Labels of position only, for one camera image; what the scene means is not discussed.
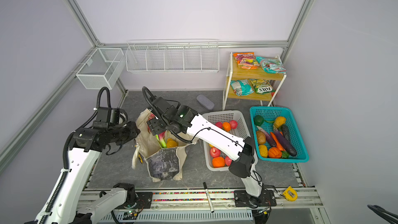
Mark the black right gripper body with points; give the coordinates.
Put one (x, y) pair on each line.
(156, 124)

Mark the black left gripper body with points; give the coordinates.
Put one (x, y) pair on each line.
(122, 135)

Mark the pink dragon fruit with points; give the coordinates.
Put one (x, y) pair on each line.
(161, 140)

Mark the yellow pear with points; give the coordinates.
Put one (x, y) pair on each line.
(171, 143)

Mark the cream canvas grocery bag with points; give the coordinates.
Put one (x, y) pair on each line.
(161, 163)

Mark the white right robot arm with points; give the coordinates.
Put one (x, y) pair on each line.
(240, 150)

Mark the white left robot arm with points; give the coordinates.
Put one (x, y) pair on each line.
(81, 151)

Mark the orange pink snack bag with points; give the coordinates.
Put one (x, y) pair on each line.
(246, 60)

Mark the green Fox's candy bag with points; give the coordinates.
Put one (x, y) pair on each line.
(262, 86)

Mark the teal red snack bag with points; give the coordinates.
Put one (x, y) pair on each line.
(271, 65)

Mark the grey fabric glasses case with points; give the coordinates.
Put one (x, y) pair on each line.
(205, 102)

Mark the black white marker pen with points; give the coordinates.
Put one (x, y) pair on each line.
(208, 197)

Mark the green bell pepper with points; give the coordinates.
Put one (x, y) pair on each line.
(258, 120)

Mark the white metal wooden shelf rack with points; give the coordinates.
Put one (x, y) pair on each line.
(236, 73)

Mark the brown potato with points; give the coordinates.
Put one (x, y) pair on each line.
(261, 138)

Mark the yellow corn cob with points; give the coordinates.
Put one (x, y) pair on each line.
(263, 151)

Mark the teal plastic basket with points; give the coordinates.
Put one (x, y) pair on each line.
(271, 113)

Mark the light purple eggplant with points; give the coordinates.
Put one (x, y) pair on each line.
(269, 139)

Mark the small orange pumpkin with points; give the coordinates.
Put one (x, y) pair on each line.
(274, 153)

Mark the yellow bell pepper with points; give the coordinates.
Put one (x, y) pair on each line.
(279, 121)

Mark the orange carrot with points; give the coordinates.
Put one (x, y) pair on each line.
(278, 145)

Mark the dark cucumber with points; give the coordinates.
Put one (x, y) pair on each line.
(286, 132)

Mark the black tripod leg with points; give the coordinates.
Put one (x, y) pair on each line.
(384, 214)

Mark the white wire wall basket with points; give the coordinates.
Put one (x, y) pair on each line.
(172, 55)

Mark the white mesh wall box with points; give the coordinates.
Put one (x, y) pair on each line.
(102, 68)

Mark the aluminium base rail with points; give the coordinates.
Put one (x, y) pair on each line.
(191, 206)

